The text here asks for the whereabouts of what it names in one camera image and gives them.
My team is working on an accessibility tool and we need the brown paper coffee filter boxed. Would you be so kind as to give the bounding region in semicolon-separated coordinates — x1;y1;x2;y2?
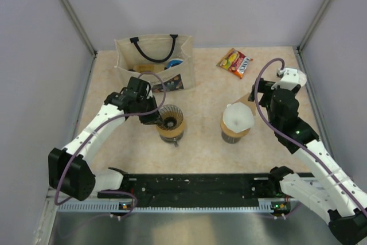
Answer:
237;92;256;116

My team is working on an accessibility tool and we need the grey glass dripper cone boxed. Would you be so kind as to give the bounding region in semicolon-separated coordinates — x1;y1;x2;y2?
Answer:
158;104;184;130

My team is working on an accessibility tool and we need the white paper coffee filter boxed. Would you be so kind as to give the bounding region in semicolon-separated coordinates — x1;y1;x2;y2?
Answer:
222;102;255;133

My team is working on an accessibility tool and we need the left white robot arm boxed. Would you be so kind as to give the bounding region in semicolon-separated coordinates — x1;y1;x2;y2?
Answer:
48;76;162;205

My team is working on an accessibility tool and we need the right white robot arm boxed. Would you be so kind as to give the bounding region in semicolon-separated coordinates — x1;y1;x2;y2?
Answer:
248;68;366;244

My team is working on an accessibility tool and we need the white tape roll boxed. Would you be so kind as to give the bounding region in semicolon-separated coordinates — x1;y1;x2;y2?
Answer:
298;70;307;87

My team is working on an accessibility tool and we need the brown box in bag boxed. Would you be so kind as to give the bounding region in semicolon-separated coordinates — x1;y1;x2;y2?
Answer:
133;64;165;73

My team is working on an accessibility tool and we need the beige canvas tote bag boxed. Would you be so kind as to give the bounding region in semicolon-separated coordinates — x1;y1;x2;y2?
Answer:
115;34;196;92

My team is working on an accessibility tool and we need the blue white item in bag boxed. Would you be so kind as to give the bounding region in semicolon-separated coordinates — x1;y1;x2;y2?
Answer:
165;58;184;69

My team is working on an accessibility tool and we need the red yellow candy packet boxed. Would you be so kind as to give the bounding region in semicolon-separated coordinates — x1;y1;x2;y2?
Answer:
216;48;253;79

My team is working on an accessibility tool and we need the grey glass carafe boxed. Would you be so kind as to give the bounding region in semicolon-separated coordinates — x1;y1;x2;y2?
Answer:
221;132;241;144

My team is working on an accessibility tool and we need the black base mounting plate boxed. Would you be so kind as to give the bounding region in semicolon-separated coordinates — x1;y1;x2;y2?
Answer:
97;173;290;208

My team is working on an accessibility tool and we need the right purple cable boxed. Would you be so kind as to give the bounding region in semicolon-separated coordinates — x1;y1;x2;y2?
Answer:
254;58;367;220

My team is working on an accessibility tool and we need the purple cable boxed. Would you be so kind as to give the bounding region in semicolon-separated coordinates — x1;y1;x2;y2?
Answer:
254;58;367;220
54;71;167;223

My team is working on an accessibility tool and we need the glass carafe with handle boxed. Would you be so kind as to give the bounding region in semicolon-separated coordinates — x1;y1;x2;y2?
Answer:
160;135;182;147

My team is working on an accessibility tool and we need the grey slotted cable duct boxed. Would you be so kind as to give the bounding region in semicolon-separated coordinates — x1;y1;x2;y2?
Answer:
57;198;290;213

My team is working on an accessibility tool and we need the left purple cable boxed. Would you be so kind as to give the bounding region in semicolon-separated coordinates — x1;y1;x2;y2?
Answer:
54;71;167;223

